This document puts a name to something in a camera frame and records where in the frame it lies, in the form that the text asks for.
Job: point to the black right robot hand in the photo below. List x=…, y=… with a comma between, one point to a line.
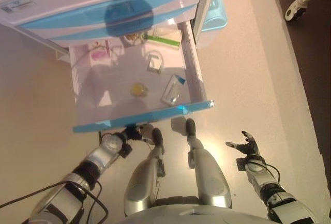
x=249, y=149

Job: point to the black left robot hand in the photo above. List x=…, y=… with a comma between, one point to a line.
x=133, y=132

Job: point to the small white medicine box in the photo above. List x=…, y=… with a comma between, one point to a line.
x=154, y=64

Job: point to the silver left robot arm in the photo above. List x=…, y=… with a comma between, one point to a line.
x=95, y=156

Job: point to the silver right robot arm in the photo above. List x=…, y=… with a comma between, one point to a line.
x=274, y=195

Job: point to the blue white medicine box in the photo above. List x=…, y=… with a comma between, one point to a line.
x=173, y=89

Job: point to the red print purple medicine box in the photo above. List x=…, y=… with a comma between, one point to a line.
x=99, y=53

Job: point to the green white medicine box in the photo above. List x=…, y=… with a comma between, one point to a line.
x=165, y=40

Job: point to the small yellow lidded bottle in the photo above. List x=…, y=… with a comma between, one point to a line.
x=138, y=89

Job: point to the silver right robot leg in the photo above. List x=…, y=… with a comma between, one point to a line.
x=209, y=177

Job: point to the grey robot torso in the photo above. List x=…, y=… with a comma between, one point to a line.
x=196, y=215

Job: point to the gold foil packet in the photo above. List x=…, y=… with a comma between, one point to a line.
x=134, y=37

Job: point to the light blue lidded bin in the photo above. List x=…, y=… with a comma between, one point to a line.
x=216, y=14

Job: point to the white bed caster wheel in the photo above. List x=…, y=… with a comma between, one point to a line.
x=296, y=12

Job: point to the cart label sticker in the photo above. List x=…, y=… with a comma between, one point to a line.
x=16, y=4

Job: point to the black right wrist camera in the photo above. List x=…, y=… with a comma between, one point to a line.
x=241, y=164

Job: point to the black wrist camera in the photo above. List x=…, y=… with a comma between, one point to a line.
x=126, y=151
x=241, y=164

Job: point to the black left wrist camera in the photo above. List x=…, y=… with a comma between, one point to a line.
x=126, y=151

